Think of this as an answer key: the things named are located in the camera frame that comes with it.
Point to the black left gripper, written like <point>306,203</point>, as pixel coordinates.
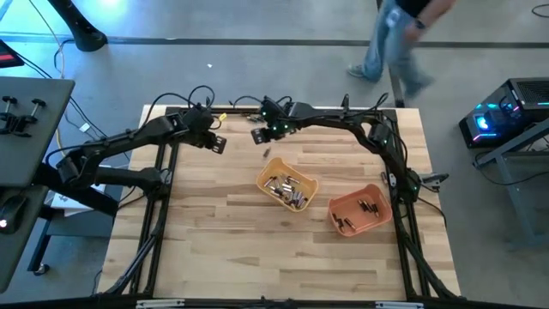
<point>197,124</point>

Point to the small white bracket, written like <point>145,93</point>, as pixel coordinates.
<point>392,179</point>

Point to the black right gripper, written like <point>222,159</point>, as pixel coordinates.
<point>279,116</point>

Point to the orange plastic bin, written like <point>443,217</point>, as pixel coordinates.
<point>364,225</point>

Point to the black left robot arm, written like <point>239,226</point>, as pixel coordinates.
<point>128,137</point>

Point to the black computer tower with lights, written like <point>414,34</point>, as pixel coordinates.
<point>514,107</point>

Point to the white floor tag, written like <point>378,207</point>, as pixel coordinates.
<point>84,127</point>

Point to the black device with red screen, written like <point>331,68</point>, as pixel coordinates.
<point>8,53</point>

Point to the black pedestal stand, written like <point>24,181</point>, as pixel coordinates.
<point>81,30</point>

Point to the white frame bracket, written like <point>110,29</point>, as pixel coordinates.
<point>159,303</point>
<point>399,305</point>

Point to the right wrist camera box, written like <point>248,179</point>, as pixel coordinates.
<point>259,136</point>

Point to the white printed box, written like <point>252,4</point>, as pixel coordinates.
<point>68,201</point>

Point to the grey table clamp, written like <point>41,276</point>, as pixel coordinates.
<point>433,179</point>

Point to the black clamp mount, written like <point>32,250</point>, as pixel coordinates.
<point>17,120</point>

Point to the yellow plastic bin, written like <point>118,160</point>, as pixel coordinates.
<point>279,169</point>

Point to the black computer mouse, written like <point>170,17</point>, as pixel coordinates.
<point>10,212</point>

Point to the grey side desk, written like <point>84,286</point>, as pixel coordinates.
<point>25,129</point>

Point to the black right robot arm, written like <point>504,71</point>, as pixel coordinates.
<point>343,120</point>

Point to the black table clamp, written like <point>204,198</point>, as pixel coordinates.
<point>208,103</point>
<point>345,102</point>

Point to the person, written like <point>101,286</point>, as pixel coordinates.
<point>394,38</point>

